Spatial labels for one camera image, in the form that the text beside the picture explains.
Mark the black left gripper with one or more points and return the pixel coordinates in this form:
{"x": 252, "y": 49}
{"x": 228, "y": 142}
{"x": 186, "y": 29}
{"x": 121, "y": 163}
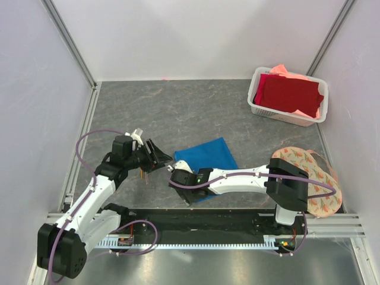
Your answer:
{"x": 154, "y": 158}

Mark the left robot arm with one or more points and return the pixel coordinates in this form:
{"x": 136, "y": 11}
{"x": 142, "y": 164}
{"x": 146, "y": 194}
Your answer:
{"x": 63, "y": 247}

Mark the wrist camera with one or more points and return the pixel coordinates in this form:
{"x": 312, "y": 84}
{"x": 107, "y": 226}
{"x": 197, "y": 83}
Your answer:
{"x": 181, "y": 174}
{"x": 123, "y": 145}

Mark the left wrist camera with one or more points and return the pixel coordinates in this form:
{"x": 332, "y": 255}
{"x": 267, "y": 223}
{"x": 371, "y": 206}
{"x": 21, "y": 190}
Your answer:
{"x": 123, "y": 145}

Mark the aluminium corner post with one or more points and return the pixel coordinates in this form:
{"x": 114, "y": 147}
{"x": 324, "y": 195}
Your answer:
{"x": 60, "y": 25}
{"x": 331, "y": 35}

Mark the slotted cable duct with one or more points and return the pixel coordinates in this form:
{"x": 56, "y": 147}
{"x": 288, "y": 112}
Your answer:
{"x": 268, "y": 243}

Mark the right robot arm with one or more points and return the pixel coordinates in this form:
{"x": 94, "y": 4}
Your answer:
{"x": 283, "y": 182}

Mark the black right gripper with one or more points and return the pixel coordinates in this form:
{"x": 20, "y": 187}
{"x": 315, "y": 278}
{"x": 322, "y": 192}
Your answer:
{"x": 188, "y": 199}

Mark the white plastic basket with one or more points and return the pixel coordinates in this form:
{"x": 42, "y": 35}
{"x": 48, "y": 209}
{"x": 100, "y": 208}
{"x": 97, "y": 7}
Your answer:
{"x": 292, "y": 118}

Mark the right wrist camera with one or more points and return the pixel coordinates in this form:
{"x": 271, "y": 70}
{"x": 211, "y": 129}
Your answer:
{"x": 181, "y": 174}

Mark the salmon cloth in basket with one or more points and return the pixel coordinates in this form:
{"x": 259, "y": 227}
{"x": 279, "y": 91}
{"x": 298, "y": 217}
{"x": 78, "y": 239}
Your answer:
{"x": 281, "y": 70}

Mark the right aluminium corner post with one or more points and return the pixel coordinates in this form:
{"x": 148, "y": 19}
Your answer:
{"x": 331, "y": 35}

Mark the red cloth in basket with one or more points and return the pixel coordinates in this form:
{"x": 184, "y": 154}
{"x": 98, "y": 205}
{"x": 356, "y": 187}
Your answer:
{"x": 289, "y": 95}

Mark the left aluminium corner post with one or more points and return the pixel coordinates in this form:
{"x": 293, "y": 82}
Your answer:
{"x": 60, "y": 25}

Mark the blue cloth napkin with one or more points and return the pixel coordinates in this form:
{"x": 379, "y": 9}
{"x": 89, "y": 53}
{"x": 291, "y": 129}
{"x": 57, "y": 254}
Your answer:
{"x": 214, "y": 154}

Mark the floral oval placemat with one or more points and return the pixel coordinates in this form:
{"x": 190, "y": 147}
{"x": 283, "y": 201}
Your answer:
{"x": 303, "y": 159}

